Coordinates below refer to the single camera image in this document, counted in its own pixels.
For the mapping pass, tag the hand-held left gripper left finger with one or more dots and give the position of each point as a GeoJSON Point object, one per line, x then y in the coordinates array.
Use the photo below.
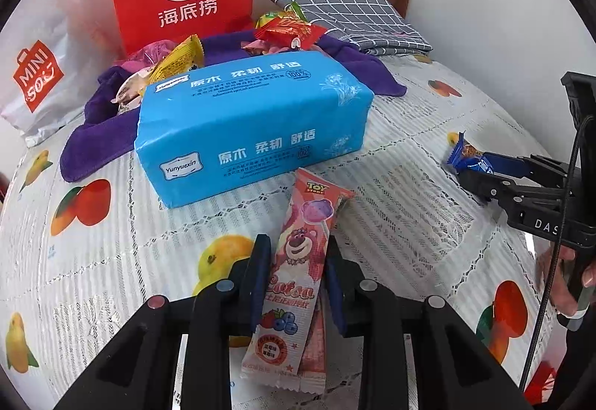
{"type": "Point", "coordinates": [260, 261]}

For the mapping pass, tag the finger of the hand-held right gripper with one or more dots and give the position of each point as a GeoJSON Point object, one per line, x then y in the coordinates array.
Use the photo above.
{"type": "Point", "coordinates": [535, 165]}
{"type": "Point", "coordinates": [479, 184]}

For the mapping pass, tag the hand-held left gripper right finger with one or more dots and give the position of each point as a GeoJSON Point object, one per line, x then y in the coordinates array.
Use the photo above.
{"type": "Point", "coordinates": [333, 289]}

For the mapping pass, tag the blue snack packet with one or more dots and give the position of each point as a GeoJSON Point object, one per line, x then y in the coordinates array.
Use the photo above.
{"type": "Point", "coordinates": [465, 154]}

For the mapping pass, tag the pink bear print stick packet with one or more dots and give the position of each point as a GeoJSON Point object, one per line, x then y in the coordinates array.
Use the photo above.
{"type": "Point", "coordinates": [298, 251]}

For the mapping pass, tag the pink crinkled snack bag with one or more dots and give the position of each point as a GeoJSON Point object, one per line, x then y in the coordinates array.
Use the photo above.
{"type": "Point", "coordinates": [260, 48]}

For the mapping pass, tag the pink white candy packet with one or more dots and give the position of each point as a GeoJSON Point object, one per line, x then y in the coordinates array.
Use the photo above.
{"type": "Point", "coordinates": [128, 89]}

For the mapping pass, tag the red snack packet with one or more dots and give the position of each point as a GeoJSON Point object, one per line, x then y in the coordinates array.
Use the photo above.
{"type": "Point", "coordinates": [288, 32]}

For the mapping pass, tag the magenta candy bag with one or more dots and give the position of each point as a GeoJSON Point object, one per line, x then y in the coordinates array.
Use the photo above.
{"type": "Point", "coordinates": [139, 56]}

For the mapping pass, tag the person's right hand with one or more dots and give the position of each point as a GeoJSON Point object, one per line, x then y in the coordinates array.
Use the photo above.
{"type": "Point", "coordinates": [547, 270]}

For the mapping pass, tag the blue tissue pack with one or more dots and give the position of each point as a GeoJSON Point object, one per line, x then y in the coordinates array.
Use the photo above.
{"type": "Point", "coordinates": [242, 121]}

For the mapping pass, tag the grey checked folded cloth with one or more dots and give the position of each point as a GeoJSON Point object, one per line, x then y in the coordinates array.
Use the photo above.
{"type": "Point", "coordinates": [363, 19]}

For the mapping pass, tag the purple towel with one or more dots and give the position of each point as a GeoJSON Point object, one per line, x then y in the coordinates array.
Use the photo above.
{"type": "Point", "coordinates": [102, 121]}

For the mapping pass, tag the yellow green snack packet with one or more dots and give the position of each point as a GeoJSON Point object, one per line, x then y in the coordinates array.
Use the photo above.
{"type": "Point", "coordinates": [267, 19]}

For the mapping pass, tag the white plastic shopping bag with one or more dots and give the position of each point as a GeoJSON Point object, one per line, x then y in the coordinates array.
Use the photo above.
{"type": "Point", "coordinates": [70, 33]}

